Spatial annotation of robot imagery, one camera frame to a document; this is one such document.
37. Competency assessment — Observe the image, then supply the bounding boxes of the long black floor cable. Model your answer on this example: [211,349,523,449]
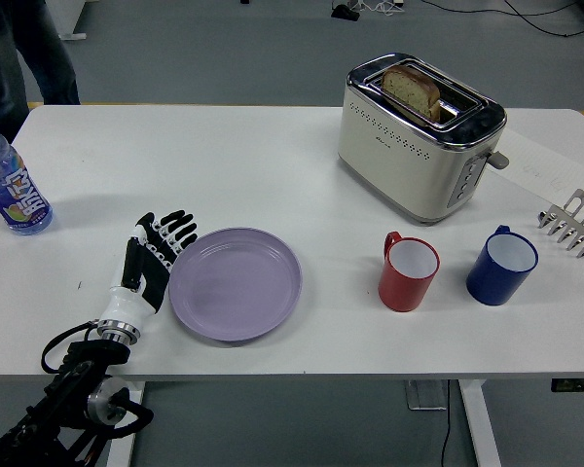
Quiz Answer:
[420,0,584,38]

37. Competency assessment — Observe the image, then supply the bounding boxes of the silver metal tongs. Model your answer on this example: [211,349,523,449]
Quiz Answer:
[534,188,584,259]

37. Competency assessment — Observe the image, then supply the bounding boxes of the white table leg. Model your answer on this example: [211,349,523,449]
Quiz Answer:
[456,378,503,467]
[105,379,147,467]

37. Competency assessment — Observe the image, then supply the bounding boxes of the purple round plate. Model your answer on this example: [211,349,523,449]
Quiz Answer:
[167,227,304,343]

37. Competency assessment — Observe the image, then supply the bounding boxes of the toasted bread slice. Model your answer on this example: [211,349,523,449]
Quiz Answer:
[381,65,443,123]

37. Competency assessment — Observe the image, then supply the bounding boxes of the thin black cable under table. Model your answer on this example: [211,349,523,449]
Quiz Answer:
[440,379,453,467]

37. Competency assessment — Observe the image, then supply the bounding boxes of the blue mug white inside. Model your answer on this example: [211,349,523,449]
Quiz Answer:
[465,224,540,306]

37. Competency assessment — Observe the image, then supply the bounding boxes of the person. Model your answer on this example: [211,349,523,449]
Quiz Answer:
[0,0,82,145]

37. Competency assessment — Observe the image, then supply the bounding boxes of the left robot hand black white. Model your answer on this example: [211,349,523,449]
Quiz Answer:
[98,209,200,328]

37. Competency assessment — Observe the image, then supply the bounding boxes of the white furniture base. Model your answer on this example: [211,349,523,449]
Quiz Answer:
[53,0,88,41]

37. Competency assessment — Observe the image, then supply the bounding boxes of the red mug white inside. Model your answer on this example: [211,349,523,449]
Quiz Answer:
[377,231,442,313]

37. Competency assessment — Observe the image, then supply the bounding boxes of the cream and chrome toaster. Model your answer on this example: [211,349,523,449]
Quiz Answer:
[337,52,511,228]

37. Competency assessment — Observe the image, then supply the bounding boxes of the grey floor plate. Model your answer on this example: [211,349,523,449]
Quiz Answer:
[402,379,450,411]

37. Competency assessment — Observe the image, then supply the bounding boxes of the white paper sheet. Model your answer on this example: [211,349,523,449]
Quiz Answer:
[486,126,584,205]

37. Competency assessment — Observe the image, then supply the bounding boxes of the plastic drink bottle blue label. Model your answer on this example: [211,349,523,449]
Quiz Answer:
[0,115,55,237]

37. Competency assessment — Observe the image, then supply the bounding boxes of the white cable bundle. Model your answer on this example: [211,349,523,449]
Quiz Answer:
[359,0,405,16]

